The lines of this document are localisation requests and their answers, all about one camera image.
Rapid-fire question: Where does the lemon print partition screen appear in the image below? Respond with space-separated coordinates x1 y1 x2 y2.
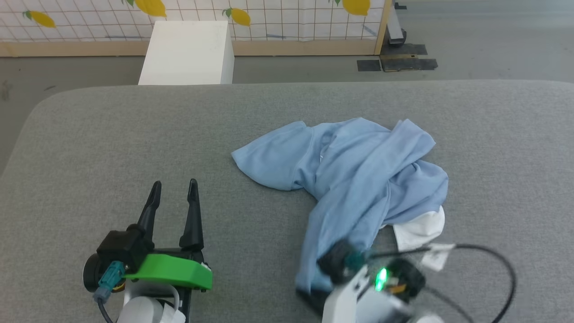
0 0 393 57

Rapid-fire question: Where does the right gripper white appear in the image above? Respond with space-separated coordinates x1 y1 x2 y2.
295 258 427 323

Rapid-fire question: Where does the large black floor mat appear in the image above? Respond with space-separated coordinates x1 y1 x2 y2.
379 43 439 72

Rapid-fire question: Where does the grey metal stand foot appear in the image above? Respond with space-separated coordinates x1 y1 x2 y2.
386 2 408 46

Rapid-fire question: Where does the black cable teal connector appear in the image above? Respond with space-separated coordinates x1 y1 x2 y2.
93 261 126 323

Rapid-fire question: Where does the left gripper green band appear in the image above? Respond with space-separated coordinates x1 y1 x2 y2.
126 179 213 293

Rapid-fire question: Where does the white cable tag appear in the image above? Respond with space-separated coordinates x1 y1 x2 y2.
421 243 456 272

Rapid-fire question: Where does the light blue garment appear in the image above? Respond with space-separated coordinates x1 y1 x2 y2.
231 118 449 295

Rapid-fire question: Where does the white rectangular box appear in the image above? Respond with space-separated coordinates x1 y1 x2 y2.
138 20 235 86

